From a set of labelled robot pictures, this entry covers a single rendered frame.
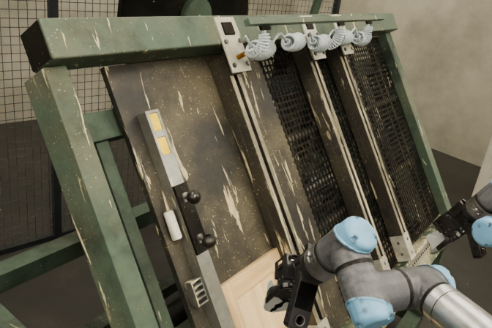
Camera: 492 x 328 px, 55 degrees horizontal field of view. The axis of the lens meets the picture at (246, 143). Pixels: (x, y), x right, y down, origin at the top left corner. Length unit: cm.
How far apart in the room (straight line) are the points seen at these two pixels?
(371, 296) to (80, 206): 70
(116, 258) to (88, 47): 51
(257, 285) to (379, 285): 70
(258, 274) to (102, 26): 87
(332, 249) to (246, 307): 63
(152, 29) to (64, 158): 43
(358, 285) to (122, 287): 56
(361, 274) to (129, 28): 85
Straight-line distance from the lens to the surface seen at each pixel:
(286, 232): 160
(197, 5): 215
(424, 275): 97
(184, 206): 133
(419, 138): 292
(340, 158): 202
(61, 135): 120
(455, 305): 91
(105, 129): 133
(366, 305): 89
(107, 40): 127
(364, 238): 91
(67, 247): 238
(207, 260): 137
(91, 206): 117
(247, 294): 151
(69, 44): 120
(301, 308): 102
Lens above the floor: 211
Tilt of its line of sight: 21 degrees down
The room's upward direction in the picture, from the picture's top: 8 degrees clockwise
